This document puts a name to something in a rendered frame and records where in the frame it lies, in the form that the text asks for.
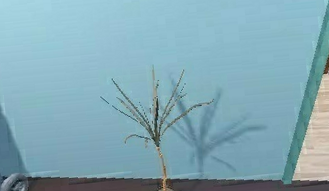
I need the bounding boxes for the thin potted houseplant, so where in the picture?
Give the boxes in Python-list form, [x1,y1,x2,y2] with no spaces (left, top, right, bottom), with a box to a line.
[97,59,224,191]

